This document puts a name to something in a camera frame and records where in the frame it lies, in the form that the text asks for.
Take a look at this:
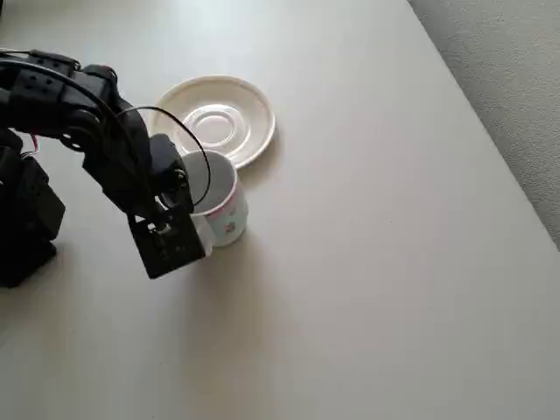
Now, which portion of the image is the white ceramic mug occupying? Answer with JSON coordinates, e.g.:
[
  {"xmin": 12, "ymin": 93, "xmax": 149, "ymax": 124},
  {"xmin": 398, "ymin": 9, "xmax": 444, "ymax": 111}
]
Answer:
[{"xmin": 178, "ymin": 149, "xmax": 249, "ymax": 260}]

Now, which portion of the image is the cream white saucer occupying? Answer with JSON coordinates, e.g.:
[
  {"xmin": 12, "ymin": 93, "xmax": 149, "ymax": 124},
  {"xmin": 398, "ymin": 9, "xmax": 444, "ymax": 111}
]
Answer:
[{"xmin": 153, "ymin": 74, "xmax": 277, "ymax": 171}]

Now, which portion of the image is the black cable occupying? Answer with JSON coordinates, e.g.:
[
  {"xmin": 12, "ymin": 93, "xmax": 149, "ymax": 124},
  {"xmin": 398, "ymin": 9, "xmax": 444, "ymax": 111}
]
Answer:
[{"xmin": 115, "ymin": 103, "xmax": 214, "ymax": 209}]

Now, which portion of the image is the black camera mount box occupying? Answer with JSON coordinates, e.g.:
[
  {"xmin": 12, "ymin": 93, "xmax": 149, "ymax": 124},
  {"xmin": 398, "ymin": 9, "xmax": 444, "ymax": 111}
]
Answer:
[{"xmin": 127, "ymin": 205, "xmax": 207, "ymax": 280}]

